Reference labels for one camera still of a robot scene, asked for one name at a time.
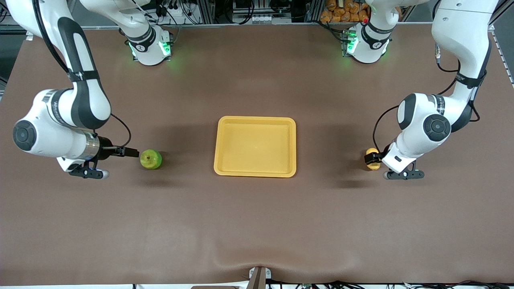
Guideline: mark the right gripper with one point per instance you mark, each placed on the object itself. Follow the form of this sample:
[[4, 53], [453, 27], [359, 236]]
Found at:
[[105, 147]]

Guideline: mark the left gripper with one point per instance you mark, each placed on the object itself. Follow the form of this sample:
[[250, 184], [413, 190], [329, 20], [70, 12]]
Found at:
[[372, 157]]

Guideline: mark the yellow potato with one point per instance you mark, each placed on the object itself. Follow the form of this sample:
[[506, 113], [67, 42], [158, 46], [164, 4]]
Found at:
[[374, 166]]

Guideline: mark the green apple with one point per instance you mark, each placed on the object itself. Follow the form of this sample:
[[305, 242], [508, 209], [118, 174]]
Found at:
[[150, 159]]

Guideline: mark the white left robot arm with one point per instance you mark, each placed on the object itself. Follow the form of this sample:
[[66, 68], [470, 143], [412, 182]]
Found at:
[[421, 120]]

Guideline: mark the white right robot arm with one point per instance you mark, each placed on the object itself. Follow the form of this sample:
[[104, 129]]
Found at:
[[52, 128]]

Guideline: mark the yellow plastic tray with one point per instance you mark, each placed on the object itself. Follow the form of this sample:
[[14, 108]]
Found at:
[[255, 146]]

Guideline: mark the brown table mat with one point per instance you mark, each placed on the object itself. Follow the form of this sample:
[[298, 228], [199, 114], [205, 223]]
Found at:
[[257, 224]]

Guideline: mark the white power strip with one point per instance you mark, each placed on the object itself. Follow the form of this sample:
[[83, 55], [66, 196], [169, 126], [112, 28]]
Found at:
[[176, 18]]

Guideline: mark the orange snack packet pile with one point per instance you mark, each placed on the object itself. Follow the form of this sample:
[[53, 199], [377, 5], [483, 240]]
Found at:
[[345, 12]]

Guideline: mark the white connector block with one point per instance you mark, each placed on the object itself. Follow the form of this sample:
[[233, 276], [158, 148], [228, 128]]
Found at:
[[261, 19]]

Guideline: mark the aluminium frame post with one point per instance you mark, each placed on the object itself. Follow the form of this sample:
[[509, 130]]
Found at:
[[206, 12], [315, 11]]

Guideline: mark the metal clamp bracket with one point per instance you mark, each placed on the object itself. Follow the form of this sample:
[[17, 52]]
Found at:
[[259, 279]]

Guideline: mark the aluminium table edge rail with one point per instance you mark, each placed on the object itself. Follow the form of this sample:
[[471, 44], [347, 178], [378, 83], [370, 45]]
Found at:
[[241, 25]]

